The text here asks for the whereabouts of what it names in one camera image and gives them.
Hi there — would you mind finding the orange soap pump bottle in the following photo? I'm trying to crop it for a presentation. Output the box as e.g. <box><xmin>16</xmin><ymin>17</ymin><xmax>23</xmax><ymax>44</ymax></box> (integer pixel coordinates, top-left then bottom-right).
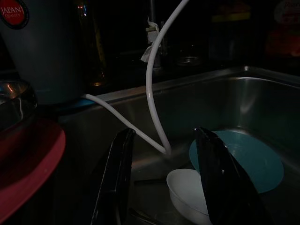
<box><xmin>264</xmin><ymin>0</ymin><xmax>300</xmax><ymax>57</ymax></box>

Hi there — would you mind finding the stainless steel bowl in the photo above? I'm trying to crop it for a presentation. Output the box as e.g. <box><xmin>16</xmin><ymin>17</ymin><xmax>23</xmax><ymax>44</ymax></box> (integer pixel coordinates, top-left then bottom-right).
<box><xmin>0</xmin><ymin>79</ymin><xmax>38</xmax><ymax>132</ymax></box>

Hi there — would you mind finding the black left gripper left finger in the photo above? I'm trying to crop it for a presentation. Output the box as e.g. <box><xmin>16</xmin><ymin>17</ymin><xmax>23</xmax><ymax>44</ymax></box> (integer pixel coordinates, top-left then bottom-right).
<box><xmin>90</xmin><ymin>127</ymin><xmax>136</xmax><ymax>225</ymax></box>

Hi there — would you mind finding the teal plate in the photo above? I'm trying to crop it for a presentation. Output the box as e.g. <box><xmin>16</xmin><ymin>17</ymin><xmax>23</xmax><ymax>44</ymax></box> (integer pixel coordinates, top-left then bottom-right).
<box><xmin>188</xmin><ymin>130</ymin><xmax>284</xmax><ymax>194</ymax></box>

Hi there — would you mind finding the black sponge holder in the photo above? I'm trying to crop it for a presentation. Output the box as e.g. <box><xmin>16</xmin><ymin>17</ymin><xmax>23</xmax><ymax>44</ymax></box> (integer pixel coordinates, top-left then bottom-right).
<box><xmin>208</xmin><ymin>14</ymin><xmax>251</xmax><ymax>61</ymax></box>

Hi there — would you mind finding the round steel countertop cap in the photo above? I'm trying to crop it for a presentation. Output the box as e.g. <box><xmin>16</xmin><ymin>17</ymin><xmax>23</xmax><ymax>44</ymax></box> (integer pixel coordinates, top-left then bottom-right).
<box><xmin>175</xmin><ymin>55</ymin><xmax>203</xmax><ymax>67</ymax></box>

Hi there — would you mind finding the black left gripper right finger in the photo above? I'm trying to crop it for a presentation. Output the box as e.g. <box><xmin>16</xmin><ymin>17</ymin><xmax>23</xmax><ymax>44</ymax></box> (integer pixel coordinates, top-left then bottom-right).
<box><xmin>193</xmin><ymin>126</ymin><xmax>275</xmax><ymax>225</ymax></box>

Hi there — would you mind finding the stainless steel sink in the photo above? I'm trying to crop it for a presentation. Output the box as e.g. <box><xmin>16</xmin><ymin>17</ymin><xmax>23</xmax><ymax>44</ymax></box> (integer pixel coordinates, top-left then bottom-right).
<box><xmin>58</xmin><ymin>65</ymin><xmax>300</xmax><ymax>225</ymax></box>

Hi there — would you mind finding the yellow and red sponge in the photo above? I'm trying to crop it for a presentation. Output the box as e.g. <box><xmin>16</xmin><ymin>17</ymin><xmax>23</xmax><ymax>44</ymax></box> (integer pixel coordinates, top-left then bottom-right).
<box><xmin>212</xmin><ymin>3</ymin><xmax>251</xmax><ymax>23</ymax></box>

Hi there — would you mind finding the grey water filter canister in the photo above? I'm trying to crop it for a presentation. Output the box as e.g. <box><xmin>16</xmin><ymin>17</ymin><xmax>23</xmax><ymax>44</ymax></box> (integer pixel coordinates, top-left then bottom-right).
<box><xmin>0</xmin><ymin>0</ymin><xmax>89</xmax><ymax>105</ymax></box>

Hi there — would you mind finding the small white bowl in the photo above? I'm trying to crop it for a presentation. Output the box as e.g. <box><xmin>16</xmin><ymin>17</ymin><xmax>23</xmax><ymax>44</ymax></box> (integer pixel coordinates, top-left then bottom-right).
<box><xmin>166</xmin><ymin>168</ymin><xmax>211</xmax><ymax>223</ymax></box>

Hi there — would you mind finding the pink plate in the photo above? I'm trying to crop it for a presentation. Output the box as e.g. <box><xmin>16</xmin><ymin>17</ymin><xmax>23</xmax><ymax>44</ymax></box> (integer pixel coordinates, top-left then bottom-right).
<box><xmin>0</xmin><ymin>117</ymin><xmax>66</xmax><ymax>223</ymax></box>

